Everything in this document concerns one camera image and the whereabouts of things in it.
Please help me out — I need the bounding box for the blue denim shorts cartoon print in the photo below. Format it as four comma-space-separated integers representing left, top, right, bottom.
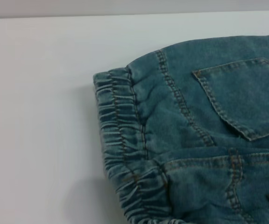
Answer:
92, 35, 269, 224

